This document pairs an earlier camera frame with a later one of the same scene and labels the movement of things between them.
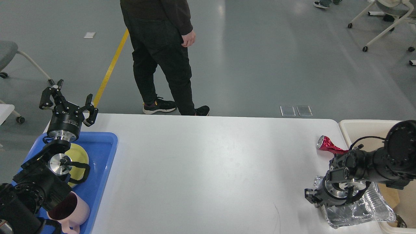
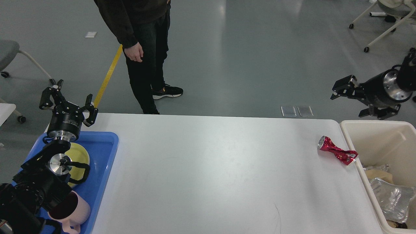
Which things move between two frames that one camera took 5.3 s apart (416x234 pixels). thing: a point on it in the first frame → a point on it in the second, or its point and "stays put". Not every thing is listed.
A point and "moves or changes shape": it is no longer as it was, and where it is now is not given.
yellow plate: x=77 y=153 stays put
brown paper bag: x=390 y=195 moves or changes shape
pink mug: x=72 y=212 stays put
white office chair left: x=8 y=50 stays put
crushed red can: x=325 y=143 stays put
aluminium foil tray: x=371 y=206 → x=394 y=199
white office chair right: x=400 y=9 stays put
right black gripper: x=325 y=199 → x=383 y=91
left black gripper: x=65 y=121 stays put
